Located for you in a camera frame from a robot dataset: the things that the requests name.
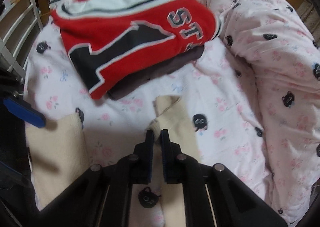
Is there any pink cat print duvet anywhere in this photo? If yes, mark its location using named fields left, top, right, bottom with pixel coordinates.
left=63, top=0, right=320, bottom=225

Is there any cream ribbed knit garment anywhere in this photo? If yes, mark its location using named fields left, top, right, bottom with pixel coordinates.
left=26, top=95, right=200, bottom=226

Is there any dark folded garment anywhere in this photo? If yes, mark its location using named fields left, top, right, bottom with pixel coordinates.
left=107, top=45, right=204, bottom=100

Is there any white drawer rack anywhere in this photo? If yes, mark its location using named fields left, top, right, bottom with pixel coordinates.
left=1, top=0, right=43, bottom=82

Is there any red jersey with number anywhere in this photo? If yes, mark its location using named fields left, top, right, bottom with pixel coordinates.
left=52, top=0, right=221, bottom=99

